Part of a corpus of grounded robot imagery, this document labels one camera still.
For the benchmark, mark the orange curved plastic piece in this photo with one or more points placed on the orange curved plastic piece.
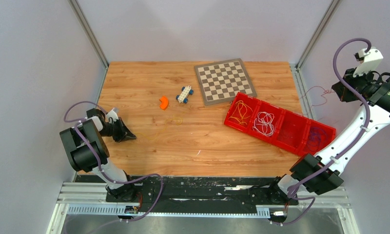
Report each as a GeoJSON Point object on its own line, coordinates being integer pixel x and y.
{"type": "Point", "coordinates": [164, 103]}

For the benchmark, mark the wooden chessboard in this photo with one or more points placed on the wooden chessboard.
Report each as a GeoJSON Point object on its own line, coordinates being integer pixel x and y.
{"type": "Point", "coordinates": [221, 81]}

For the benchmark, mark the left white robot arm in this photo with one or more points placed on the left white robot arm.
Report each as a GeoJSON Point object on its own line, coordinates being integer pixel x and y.
{"type": "Point", "coordinates": [87, 151]}

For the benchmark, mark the red compartment tray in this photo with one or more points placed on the red compartment tray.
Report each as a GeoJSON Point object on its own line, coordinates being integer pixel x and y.
{"type": "Point", "coordinates": [287, 130]}

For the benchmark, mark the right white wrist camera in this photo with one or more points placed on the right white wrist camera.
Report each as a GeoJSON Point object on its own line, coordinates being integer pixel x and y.
{"type": "Point", "coordinates": [369, 61]}

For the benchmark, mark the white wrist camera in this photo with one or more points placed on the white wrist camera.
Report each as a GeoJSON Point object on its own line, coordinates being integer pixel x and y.
{"type": "Point", "coordinates": [112, 115]}
{"type": "Point", "coordinates": [369, 61]}

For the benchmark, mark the white toy car blue wheels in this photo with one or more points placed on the white toy car blue wheels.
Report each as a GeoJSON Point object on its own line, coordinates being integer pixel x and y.
{"type": "Point", "coordinates": [185, 92]}

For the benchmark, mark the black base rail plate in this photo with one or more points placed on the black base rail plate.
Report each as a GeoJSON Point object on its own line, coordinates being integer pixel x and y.
{"type": "Point", "coordinates": [211, 195]}

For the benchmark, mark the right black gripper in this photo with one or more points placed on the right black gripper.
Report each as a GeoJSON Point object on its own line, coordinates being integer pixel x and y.
{"type": "Point", "coordinates": [343, 92]}

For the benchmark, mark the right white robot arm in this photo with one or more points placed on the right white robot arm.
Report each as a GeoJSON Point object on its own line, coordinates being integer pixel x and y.
{"type": "Point", "coordinates": [320, 172]}

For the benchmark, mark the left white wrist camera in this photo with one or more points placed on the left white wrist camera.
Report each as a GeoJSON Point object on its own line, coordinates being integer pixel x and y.
{"type": "Point", "coordinates": [112, 115]}

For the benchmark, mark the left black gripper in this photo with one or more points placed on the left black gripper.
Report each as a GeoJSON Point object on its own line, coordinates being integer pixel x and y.
{"type": "Point", "coordinates": [122, 132]}

